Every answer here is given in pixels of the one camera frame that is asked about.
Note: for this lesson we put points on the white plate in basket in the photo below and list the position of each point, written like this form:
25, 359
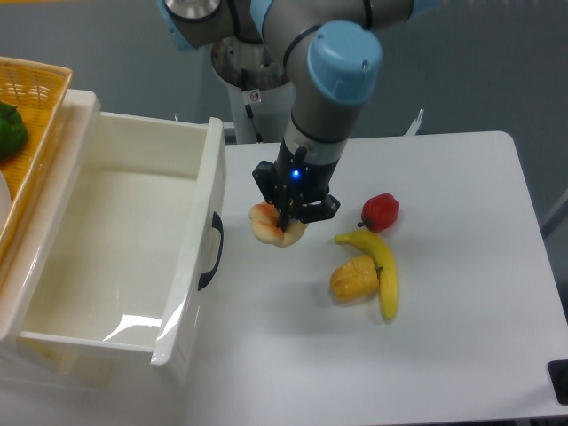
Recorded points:
5, 201

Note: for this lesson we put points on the yellow wicker basket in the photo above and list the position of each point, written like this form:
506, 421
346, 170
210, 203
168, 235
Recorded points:
31, 96

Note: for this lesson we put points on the black drawer handle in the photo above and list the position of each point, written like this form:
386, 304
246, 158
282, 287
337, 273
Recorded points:
215, 250

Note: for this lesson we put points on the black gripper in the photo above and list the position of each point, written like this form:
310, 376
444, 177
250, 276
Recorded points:
295, 188

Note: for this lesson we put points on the black device at table edge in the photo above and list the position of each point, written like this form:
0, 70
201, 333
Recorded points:
558, 372

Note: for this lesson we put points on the yellow bell pepper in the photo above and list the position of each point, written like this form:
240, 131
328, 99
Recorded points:
357, 278

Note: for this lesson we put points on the red bell pepper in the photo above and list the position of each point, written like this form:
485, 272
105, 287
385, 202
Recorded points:
379, 213

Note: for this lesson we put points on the green bell pepper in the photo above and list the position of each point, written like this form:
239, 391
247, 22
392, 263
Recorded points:
14, 134

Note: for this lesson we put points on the yellow banana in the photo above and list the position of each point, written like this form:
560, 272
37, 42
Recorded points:
374, 246

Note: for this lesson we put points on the white table bracket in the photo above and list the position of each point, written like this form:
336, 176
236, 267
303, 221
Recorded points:
415, 125

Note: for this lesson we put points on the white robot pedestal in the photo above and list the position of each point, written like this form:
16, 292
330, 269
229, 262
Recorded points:
260, 94

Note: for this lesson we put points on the white drawer cabinet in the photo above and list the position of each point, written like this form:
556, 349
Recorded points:
24, 360

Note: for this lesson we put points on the white upper drawer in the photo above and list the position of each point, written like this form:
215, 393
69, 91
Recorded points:
121, 279

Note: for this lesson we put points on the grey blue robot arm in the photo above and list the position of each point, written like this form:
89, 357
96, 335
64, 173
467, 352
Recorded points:
328, 51

